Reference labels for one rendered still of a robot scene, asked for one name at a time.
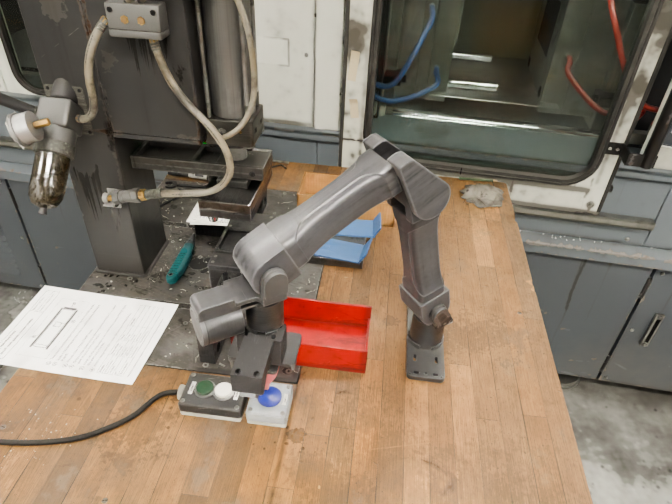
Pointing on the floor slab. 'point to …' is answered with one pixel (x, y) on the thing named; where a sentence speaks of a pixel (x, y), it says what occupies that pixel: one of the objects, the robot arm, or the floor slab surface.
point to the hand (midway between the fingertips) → (267, 383)
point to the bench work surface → (334, 402)
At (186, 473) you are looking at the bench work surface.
